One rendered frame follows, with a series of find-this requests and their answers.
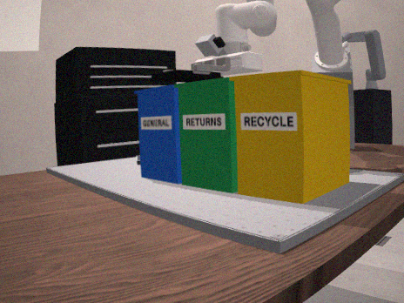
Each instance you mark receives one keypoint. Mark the green bin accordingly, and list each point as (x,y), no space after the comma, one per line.
(208,139)

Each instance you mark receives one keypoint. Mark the yellow recycle bin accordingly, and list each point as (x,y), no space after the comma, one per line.
(293,134)

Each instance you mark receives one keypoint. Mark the blue open bin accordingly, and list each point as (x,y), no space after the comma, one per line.
(159,139)

